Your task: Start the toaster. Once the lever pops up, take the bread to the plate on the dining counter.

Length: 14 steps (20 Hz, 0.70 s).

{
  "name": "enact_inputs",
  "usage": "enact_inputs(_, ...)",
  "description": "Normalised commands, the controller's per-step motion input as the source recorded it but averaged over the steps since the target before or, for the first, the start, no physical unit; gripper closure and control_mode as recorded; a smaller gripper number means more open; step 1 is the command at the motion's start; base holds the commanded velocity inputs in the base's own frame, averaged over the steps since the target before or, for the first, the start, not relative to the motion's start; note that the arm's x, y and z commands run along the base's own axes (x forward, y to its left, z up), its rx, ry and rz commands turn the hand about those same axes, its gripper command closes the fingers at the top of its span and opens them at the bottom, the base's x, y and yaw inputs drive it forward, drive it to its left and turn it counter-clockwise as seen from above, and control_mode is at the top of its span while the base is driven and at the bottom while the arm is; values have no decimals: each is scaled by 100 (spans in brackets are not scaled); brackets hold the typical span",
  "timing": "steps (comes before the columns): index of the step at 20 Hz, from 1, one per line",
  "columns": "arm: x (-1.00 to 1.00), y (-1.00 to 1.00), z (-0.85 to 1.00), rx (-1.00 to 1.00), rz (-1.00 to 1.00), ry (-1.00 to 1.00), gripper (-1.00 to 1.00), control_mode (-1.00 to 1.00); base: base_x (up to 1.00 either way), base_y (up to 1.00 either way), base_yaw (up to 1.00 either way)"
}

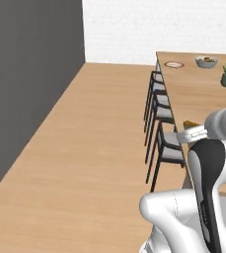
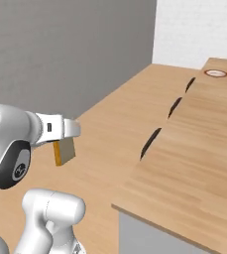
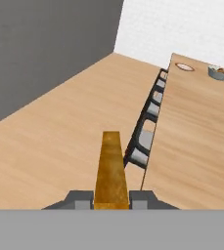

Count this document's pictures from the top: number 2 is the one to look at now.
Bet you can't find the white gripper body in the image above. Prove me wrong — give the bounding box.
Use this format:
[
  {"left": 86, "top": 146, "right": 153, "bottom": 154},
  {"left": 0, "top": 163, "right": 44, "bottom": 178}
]
[{"left": 63, "top": 117, "right": 82, "bottom": 141}]

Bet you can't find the white plate with red rim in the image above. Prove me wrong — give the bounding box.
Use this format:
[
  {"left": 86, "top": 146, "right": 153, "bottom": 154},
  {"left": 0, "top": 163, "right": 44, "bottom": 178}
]
[{"left": 203, "top": 68, "right": 227, "bottom": 79}]

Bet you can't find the grey counter base panel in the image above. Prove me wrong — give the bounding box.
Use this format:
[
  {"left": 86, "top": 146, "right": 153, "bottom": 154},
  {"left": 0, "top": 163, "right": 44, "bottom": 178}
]
[{"left": 118, "top": 210, "right": 215, "bottom": 254}]

